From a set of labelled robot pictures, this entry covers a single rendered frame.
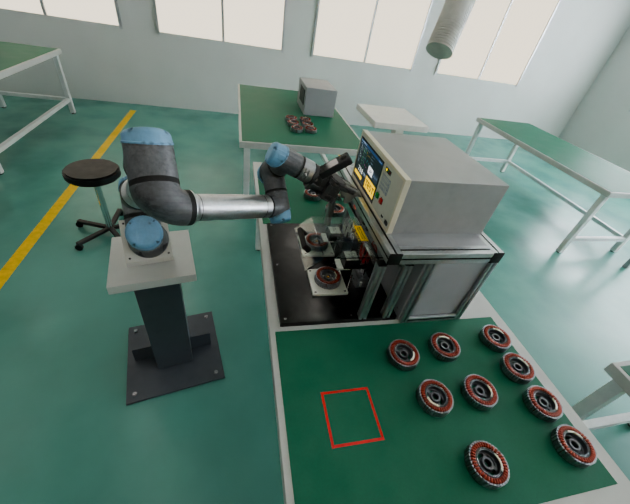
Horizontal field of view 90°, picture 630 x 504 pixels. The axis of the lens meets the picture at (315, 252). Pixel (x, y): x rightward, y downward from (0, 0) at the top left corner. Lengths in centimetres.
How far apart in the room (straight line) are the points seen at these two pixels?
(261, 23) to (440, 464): 545
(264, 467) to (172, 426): 49
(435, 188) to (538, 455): 86
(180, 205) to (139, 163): 13
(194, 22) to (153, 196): 493
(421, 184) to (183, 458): 155
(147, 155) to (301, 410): 81
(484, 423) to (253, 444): 106
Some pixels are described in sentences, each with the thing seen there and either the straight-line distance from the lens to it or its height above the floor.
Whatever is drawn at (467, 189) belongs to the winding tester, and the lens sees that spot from 115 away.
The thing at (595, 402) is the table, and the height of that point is 54.
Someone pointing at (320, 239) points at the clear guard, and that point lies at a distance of 108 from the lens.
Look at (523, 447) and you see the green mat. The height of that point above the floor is 75.
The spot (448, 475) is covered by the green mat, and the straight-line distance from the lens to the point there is 112.
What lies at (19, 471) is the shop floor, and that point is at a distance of 202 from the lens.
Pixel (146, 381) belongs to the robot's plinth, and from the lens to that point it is 200.
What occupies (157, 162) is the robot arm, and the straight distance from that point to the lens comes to 86.
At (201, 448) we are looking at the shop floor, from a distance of 181.
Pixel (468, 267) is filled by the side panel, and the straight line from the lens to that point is 126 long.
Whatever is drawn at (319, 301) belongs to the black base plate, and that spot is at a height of 77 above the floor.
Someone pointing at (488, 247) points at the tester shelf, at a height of 111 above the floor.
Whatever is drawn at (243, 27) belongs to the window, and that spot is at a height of 120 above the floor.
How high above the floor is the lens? 171
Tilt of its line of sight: 39 degrees down
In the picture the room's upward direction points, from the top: 11 degrees clockwise
